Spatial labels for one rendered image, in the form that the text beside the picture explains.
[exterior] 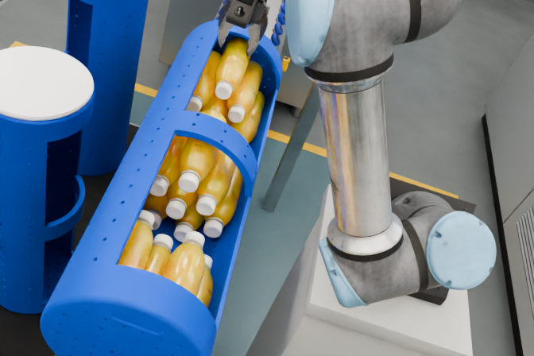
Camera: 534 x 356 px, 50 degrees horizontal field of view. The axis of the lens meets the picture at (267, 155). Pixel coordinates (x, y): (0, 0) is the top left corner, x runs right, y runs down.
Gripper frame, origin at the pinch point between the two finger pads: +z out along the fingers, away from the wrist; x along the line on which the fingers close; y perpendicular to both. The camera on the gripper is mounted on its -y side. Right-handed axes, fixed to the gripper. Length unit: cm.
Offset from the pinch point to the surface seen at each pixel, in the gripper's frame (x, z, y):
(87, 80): 33.9, 25.6, 2.9
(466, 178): -141, 131, 145
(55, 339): 12, 22, -66
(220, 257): -11.1, 26.0, -36.5
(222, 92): 0.0, 12.9, -0.2
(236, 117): -5.0, 18.5, -0.6
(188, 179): 0.0, 10.9, -32.2
